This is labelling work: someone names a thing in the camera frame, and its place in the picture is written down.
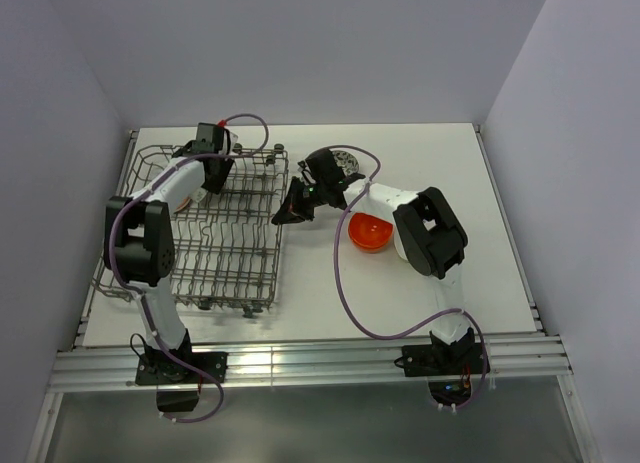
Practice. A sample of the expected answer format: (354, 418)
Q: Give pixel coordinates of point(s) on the white square bowl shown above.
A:
(399, 247)

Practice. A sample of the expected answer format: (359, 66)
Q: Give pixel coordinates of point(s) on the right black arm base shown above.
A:
(459, 362)

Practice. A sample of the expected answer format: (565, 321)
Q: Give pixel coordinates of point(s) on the aluminium mounting rail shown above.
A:
(301, 364)

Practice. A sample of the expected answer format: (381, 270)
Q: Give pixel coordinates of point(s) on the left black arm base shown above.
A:
(177, 388)

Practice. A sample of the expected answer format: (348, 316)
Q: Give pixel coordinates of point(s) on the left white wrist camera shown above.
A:
(228, 139)

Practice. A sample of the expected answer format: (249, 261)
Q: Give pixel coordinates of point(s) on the plain orange bowl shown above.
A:
(368, 233)

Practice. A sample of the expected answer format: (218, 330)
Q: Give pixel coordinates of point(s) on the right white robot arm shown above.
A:
(426, 233)

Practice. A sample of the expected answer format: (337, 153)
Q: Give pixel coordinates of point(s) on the dark patterned bottom bowl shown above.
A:
(346, 161)

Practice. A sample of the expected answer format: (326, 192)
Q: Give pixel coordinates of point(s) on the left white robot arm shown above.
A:
(139, 243)

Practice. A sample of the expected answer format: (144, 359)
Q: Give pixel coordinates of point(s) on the orange floral pattern bowl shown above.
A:
(183, 205)

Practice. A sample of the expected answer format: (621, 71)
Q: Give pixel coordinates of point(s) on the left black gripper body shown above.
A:
(216, 182)

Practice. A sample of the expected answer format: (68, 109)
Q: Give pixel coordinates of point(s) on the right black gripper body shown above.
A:
(314, 194)

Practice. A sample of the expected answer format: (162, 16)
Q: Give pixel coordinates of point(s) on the grey wire dish rack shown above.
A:
(227, 250)

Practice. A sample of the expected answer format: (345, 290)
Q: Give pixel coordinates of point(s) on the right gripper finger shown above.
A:
(289, 214)
(294, 196)

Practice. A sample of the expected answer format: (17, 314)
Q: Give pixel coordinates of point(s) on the white bowl yellow flower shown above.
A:
(197, 195)

